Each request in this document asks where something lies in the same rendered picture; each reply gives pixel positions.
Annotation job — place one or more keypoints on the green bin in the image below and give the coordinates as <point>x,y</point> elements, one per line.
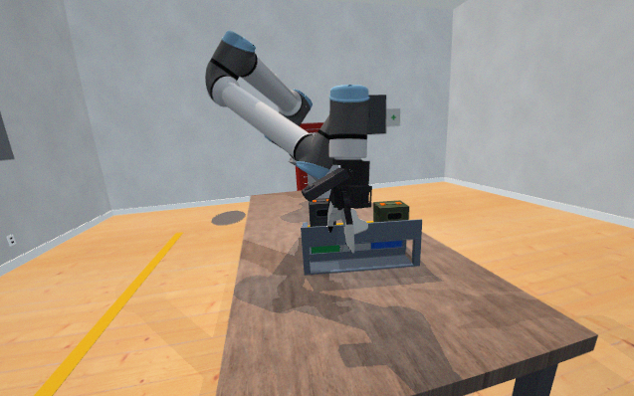
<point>325,249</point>

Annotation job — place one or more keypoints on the blue open bin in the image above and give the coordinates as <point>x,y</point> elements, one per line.
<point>386,245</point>

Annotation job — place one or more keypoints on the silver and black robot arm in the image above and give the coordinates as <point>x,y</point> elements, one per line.
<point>343,135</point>

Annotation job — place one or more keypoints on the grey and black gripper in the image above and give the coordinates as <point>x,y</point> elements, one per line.
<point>339,205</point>

